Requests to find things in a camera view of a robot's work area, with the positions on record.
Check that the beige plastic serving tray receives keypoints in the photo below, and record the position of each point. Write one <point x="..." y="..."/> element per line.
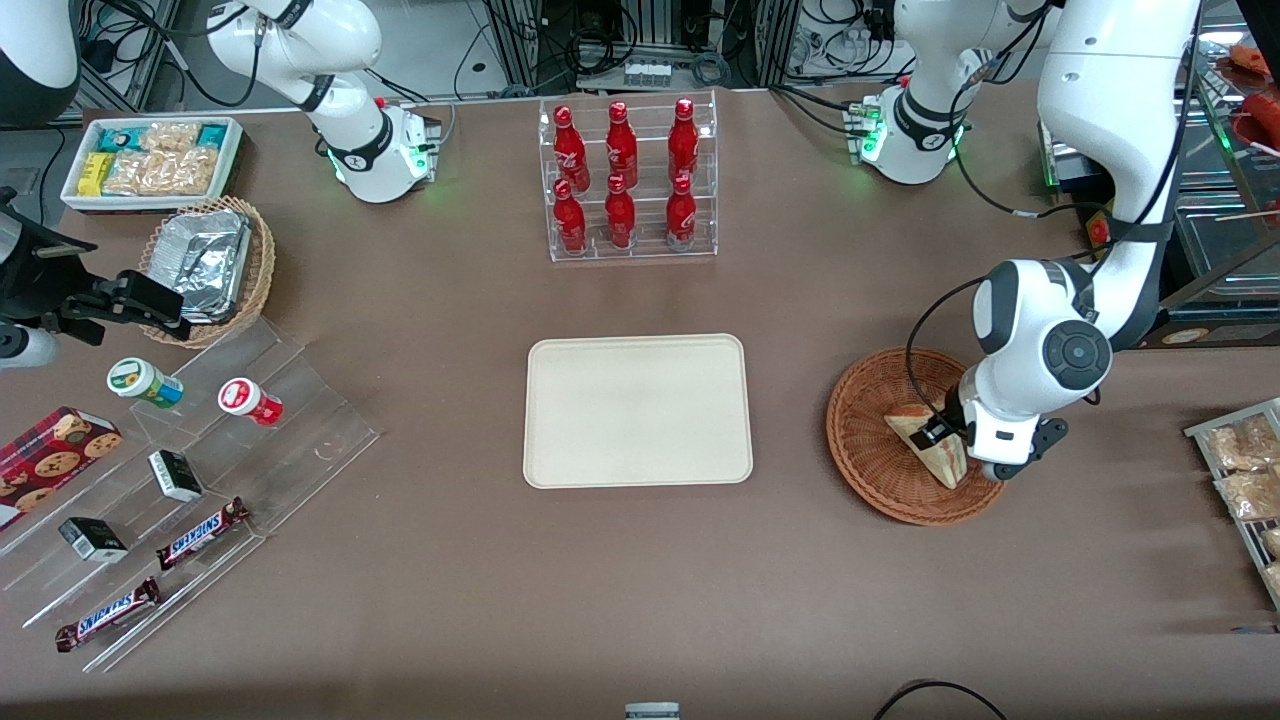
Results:
<point x="637" y="410"/>

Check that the black glass food warmer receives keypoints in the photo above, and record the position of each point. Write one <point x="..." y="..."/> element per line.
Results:
<point x="1225" y="240"/>

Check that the light wicker basket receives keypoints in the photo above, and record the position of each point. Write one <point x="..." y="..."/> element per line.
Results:
<point x="262" y="270"/>

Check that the aluminium foil container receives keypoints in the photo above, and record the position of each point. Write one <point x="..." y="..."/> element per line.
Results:
<point x="205" y="260"/>

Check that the triangular sandwich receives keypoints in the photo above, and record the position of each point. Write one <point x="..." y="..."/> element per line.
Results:
<point x="930" y="442"/>

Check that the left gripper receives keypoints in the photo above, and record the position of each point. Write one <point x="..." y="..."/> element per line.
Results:
<point x="947" y="422"/>

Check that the round brown wicker basket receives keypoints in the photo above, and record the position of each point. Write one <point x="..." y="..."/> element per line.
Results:
<point x="880" y="470"/>

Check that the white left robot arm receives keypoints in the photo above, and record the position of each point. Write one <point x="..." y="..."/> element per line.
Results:
<point x="1110" y="90"/>

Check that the small black carton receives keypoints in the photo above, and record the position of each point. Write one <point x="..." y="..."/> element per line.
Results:
<point x="175" y="476"/>
<point x="92" y="540"/>

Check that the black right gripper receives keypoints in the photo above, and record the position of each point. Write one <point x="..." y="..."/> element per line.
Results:
<point x="48" y="286"/>

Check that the red cola bottle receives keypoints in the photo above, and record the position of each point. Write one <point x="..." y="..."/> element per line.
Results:
<point x="681" y="216"/>
<point x="570" y="150"/>
<point x="620" y="218"/>
<point x="569" y="222"/>
<point x="621" y="148"/>
<point x="683" y="145"/>

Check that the red cookie box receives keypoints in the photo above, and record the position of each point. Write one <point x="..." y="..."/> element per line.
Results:
<point x="50" y="460"/>

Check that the clear bag of crackers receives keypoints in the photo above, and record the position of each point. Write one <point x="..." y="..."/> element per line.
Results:
<point x="170" y="135"/>
<point x="160" y="172"/>

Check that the clear acrylic bottle rack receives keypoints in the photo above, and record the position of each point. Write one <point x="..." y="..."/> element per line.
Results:
<point x="645" y="240"/>

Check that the yellow snack packet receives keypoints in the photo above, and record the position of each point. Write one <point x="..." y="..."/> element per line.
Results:
<point x="94" y="174"/>

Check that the grey device with label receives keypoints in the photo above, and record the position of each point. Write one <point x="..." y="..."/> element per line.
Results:
<point x="652" y="712"/>

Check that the teal snack packet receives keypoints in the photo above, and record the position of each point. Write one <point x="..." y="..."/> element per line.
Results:
<point x="212" y="135"/>
<point x="118" y="138"/>

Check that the green lidded snack cup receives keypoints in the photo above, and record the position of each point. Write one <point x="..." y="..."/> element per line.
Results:
<point x="140" y="380"/>

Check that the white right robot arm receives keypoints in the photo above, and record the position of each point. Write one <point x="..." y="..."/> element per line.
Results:
<point x="350" y="150"/>

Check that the clear bag of snacks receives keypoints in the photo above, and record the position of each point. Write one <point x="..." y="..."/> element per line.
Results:
<point x="1274" y="580"/>
<point x="1250" y="495"/>
<point x="1245" y="442"/>
<point x="1272" y="542"/>

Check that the white power strip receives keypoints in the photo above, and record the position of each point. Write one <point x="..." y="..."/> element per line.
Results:
<point x="647" y="73"/>

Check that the red lidded snack cup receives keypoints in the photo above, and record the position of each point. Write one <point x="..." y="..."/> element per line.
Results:
<point x="245" y="399"/>

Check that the snickers chocolate bar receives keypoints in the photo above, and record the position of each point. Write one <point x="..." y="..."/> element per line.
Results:
<point x="108" y="614"/>
<point x="200" y="534"/>

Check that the clear acrylic stepped display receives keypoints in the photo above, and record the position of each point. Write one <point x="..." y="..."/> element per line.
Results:
<point x="300" y="420"/>

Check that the white rectangular snack bin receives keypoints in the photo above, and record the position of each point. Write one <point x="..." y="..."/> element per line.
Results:
<point x="70" y="195"/>

